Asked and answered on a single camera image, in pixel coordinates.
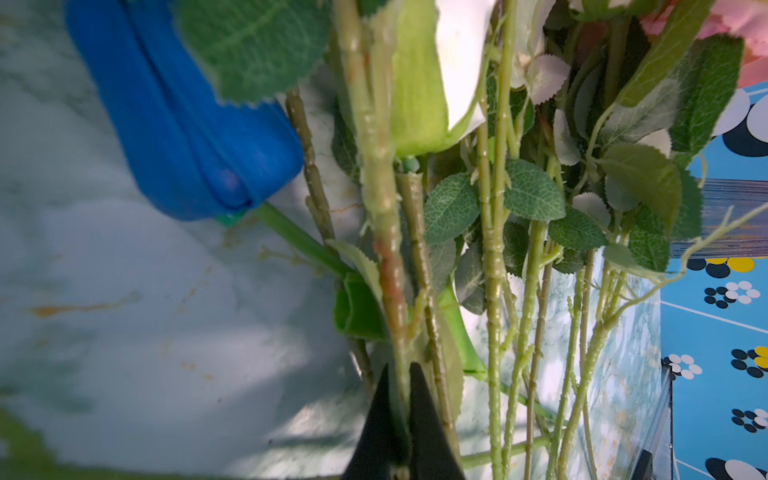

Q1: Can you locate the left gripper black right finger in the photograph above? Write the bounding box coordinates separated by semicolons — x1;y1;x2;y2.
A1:
409;362;465;480

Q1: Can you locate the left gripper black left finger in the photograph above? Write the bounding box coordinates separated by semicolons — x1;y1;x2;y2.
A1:
341;365;398;480

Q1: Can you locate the bunch of pink flowers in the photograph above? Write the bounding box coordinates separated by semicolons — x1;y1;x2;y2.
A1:
172;1;767;479

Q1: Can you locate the blue tulip flower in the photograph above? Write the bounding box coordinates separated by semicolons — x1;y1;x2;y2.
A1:
64;0;385;343

